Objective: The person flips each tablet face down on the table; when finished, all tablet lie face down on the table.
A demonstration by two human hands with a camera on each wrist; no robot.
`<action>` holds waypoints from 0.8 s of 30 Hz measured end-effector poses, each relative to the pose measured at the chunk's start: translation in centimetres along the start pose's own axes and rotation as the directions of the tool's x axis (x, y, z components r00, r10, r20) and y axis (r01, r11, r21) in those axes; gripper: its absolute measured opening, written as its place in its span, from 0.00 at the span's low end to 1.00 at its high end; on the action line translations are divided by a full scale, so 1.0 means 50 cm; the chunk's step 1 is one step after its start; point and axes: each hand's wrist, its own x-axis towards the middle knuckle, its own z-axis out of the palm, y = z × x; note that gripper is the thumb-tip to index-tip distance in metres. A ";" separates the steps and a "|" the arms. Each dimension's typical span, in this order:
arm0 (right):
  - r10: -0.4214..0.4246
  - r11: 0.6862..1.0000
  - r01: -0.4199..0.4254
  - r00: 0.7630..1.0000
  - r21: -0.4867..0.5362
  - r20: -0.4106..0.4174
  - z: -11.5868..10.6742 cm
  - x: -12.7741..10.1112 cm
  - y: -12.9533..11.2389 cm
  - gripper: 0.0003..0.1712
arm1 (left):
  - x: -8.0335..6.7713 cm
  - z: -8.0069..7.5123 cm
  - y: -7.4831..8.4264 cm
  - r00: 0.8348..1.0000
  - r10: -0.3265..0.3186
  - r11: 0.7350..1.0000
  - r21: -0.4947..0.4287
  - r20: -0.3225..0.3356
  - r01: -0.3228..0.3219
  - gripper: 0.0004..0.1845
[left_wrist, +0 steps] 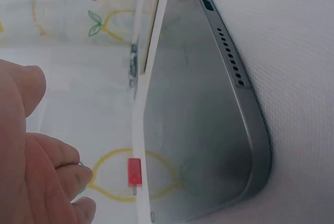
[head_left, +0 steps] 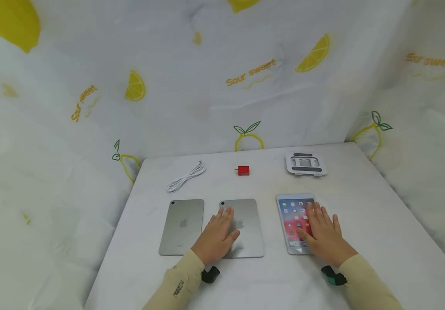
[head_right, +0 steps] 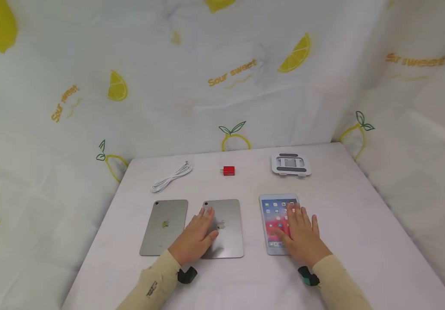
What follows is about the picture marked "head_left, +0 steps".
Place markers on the person's right forearm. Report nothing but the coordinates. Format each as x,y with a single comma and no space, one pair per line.
369,286

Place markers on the person's left forearm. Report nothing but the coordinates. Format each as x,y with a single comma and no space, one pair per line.
176,284

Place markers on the silver tablet back up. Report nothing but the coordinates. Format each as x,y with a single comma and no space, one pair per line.
249,219
181,228

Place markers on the person's right hand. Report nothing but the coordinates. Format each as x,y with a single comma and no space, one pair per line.
325,243

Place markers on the black wrist band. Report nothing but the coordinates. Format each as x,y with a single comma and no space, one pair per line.
210,274
333,276

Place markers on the white tablet with lit screen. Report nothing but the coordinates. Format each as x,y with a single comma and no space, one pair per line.
290,219

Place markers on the white folding tablet stand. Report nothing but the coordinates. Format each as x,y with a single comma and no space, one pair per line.
306,169

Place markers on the red charger plug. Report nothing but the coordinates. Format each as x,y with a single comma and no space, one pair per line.
243,171

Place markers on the person's left hand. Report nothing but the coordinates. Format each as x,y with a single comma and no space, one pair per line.
215,239

